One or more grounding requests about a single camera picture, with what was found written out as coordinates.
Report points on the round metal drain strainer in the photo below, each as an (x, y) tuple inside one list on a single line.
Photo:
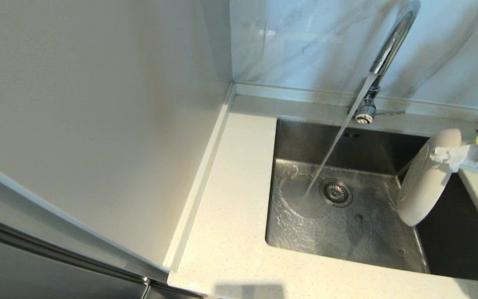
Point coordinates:
[(336, 193)]

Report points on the white ceramic plate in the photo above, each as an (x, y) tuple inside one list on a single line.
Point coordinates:
[(423, 182)]

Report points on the chrome gooseneck faucet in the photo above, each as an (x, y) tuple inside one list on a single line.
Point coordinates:
[(392, 41)]

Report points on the stainless steel sink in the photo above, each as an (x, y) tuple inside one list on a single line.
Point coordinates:
[(305, 224)]

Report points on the chrome cabinet edge trim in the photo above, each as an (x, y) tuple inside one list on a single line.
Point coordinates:
[(56, 251)]

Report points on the tall cabinet steel front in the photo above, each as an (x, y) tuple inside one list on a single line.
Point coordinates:
[(35, 274)]

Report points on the tall cabinet side panel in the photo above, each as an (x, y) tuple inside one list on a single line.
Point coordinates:
[(98, 104)]

